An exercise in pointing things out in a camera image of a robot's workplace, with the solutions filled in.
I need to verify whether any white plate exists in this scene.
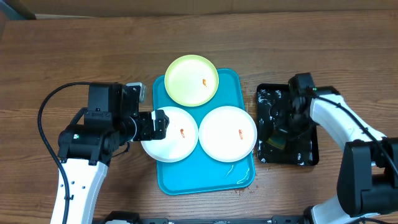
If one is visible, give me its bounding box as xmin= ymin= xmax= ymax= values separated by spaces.
xmin=141 ymin=106 xmax=198 ymax=162
xmin=199 ymin=106 xmax=257 ymax=162

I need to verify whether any yellow green sponge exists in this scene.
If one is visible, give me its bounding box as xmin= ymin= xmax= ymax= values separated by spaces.
xmin=267 ymin=130 xmax=287 ymax=149

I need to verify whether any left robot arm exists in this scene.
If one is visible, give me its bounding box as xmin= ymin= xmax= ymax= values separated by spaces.
xmin=51 ymin=82 xmax=169 ymax=223

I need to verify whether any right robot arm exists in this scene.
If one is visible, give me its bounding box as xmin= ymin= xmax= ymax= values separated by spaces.
xmin=267 ymin=73 xmax=397 ymax=223

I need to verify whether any black water tray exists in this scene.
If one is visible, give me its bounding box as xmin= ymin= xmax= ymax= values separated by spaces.
xmin=256 ymin=83 xmax=319 ymax=166

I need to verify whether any blue plastic tray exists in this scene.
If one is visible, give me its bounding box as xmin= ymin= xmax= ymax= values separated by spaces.
xmin=152 ymin=68 xmax=255 ymax=195

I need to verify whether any light green plate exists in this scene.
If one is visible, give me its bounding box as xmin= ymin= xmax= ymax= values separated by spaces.
xmin=164 ymin=55 xmax=219 ymax=107

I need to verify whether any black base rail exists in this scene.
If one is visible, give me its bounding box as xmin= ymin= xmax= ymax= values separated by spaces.
xmin=93 ymin=211 xmax=312 ymax=224

